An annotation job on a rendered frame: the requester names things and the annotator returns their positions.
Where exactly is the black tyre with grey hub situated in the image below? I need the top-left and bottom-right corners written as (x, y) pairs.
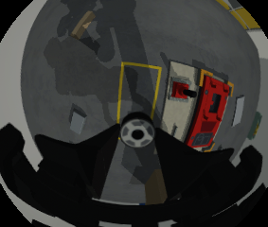
top-left (119, 113), bottom-right (156, 148)

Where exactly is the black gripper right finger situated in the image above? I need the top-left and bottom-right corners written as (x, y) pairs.
top-left (153, 128), bottom-right (235, 201)

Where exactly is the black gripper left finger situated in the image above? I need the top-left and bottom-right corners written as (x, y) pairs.
top-left (34, 124), bottom-right (119, 200)

